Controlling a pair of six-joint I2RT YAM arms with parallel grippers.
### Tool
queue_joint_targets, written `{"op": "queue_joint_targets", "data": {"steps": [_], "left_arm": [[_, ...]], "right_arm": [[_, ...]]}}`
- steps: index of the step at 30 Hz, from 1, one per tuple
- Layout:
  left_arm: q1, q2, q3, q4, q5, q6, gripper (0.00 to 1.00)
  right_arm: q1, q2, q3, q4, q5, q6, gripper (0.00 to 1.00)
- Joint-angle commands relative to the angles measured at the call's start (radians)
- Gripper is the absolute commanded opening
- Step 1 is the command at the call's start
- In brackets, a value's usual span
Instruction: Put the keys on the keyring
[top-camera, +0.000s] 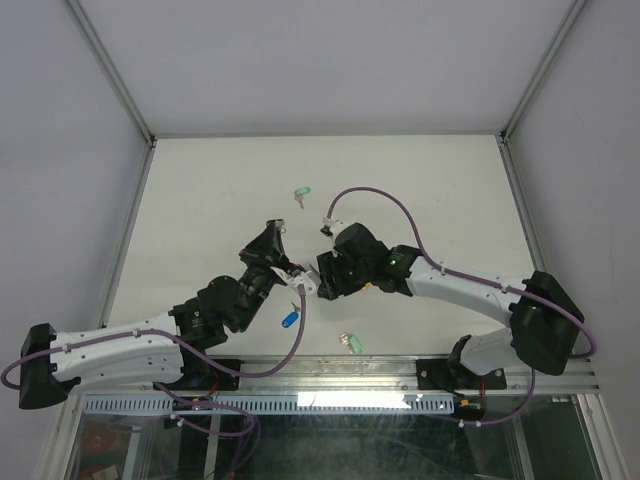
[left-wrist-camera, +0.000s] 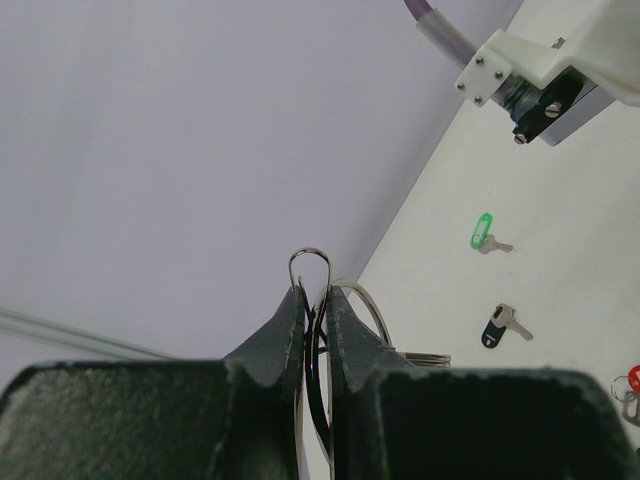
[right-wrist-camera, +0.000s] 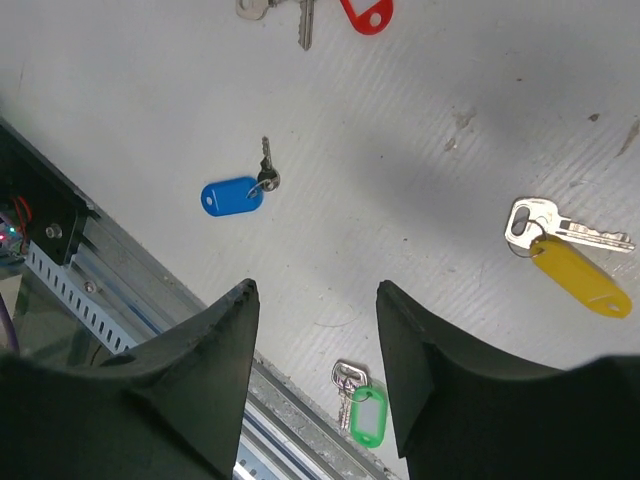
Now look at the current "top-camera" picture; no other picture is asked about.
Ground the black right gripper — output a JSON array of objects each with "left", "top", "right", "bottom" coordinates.
[{"left": 316, "top": 249, "right": 372, "bottom": 301}]

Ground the white slotted cable duct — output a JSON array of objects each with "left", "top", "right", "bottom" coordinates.
[{"left": 84, "top": 391, "right": 454, "bottom": 417}]

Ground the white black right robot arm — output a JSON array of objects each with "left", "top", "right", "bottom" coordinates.
[{"left": 316, "top": 221, "right": 584, "bottom": 395}]

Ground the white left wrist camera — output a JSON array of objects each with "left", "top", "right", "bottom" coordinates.
[{"left": 271, "top": 263, "right": 321, "bottom": 296}]

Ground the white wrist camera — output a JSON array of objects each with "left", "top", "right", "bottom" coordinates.
[
  {"left": 271, "top": 263, "right": 321, "bottom": 296},
  {"left": 320, "top": 216, "right": 351, "bottom": 238}
]

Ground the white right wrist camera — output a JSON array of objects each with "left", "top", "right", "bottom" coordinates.
[{"left": 320, "top": 216, "right": 351, "bottom": 238}]

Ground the aluminium frame right post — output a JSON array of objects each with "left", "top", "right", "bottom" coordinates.
[{"left": 499, "top": 0, "right": 589, "bottom": 146}]

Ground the aluminium frame left post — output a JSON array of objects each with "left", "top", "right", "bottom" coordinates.
[{"left": 64, "top": 0, "right": 157, "bottom": 147}]

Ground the aluminium frame post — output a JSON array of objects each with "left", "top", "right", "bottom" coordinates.
[
  {"left": 499, "top": 0, "right": 589, "bottom": 146},
  {"left": 64, "top": 0, "right": 157, "bottom": 147}
]

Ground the blue key tag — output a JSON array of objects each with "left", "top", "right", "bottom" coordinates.
[{"left": 281, "top": 312, "right": 299, "bottom": 328}]

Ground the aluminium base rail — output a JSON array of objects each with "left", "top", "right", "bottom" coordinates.
[{"left": 238, "top": 355, "right": 429, "bottom": 394}]

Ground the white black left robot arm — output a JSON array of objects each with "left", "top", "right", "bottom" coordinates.
[{"left": 17, "top": 219, "right": 295, "bottom": 410}]

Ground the silver key on front tag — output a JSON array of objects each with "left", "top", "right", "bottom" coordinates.
[{"left": 339, "top": 333, "right": 351, "bottom": 347}]

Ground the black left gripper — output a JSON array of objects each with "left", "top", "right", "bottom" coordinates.
[{"left": 236, "top": 224, "right": 296, "bottom": 332}]

